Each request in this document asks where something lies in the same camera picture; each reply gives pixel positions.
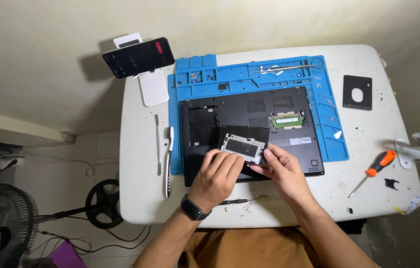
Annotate silver hard drive caddy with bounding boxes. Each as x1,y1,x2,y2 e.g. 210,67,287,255
220,134,267,165

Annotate person's brown trousers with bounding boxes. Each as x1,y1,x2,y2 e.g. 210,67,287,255
177,226,322,268

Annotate black laptop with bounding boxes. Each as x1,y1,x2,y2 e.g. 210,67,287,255
180,86,325,187

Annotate black thin screwdriver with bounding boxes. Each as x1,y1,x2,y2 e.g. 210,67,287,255
218,196,282,206

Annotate silver tweezers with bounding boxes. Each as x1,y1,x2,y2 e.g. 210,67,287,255
253,64,318,73

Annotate blue repair mat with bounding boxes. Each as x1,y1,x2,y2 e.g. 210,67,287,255
168,54,350,176

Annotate person's left hand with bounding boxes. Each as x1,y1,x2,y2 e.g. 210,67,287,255
188,150,245,214

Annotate black square bracket plate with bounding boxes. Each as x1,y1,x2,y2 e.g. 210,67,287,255
343,75,373,111

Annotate black smartwatch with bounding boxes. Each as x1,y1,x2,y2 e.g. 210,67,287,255
180,194,212,222

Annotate white toothbrush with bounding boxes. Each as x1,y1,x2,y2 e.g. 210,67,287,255
164,126,175,199

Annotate black standing fan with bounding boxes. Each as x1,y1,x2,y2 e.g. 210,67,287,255
0,179,124,268

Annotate orange handle screwdriver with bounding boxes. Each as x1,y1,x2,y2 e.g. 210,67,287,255
347,150,397,199

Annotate black smartphone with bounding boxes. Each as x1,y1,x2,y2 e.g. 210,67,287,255
102,37,175,79

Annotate white phone stand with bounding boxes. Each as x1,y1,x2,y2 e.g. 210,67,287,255
113,32,170,108

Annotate person's right hand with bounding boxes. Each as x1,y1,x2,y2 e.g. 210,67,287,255
249,143,313,207

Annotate purple box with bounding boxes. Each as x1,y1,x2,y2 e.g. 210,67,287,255
48,240,88,268

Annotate metal spudger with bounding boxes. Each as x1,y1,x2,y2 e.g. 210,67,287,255
154,114,162,176

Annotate green memory module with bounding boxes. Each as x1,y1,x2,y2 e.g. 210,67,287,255
270,113,304,130

